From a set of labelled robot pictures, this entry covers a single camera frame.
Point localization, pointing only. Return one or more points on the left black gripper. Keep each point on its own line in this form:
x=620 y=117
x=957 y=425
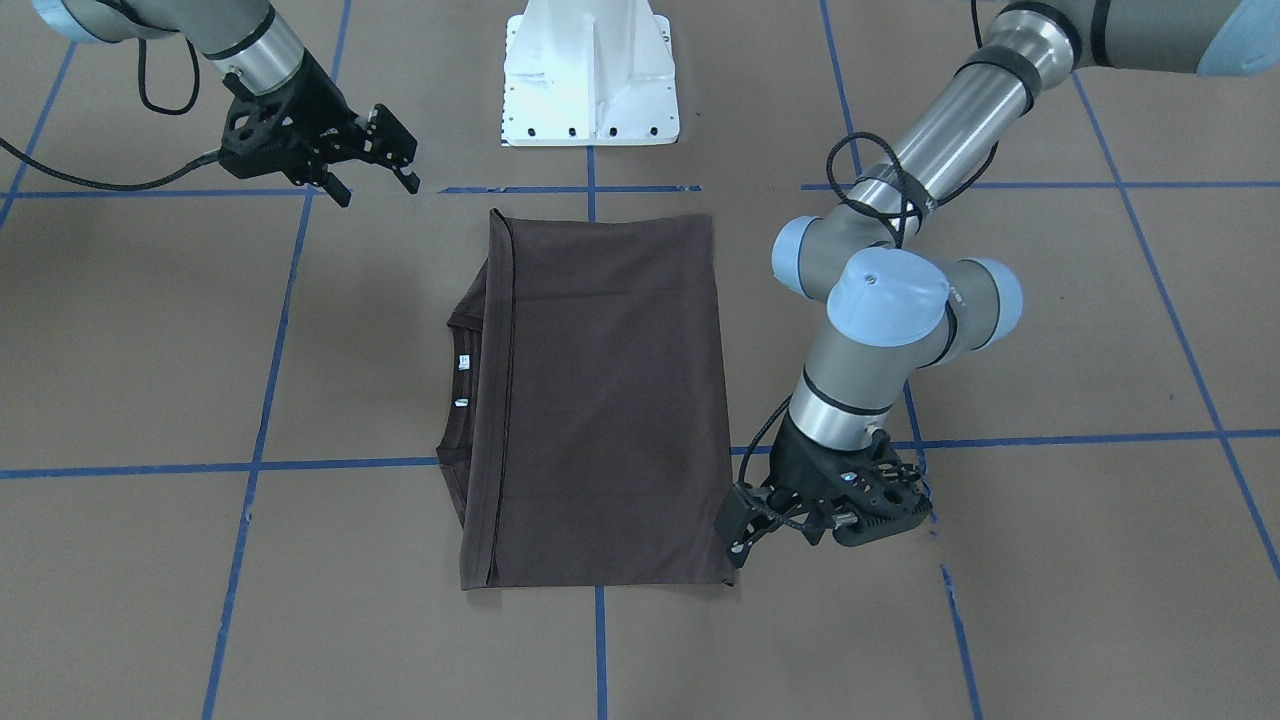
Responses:
x=803 y=464

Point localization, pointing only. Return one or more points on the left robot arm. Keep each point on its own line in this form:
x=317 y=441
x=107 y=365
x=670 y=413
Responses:
x=889 y=311

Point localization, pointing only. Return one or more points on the dark brown t-shirt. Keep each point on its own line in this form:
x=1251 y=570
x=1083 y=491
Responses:
x=588 y=440

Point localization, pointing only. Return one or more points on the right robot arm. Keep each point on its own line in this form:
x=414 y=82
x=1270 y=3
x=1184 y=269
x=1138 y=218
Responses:
x=248 y=38

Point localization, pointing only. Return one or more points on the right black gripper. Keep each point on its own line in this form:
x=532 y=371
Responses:
x=318 y=103

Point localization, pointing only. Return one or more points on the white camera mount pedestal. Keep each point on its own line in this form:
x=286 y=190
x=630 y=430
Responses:
x=589 y=73

